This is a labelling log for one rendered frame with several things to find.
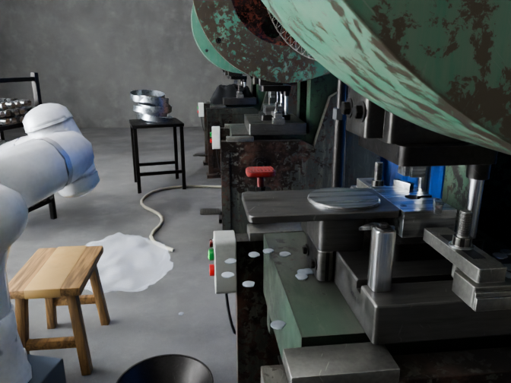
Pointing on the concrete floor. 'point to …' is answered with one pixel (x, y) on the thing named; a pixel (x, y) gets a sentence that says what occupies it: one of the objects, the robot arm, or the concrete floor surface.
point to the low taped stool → (60, 295)
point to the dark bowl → (168, 370)
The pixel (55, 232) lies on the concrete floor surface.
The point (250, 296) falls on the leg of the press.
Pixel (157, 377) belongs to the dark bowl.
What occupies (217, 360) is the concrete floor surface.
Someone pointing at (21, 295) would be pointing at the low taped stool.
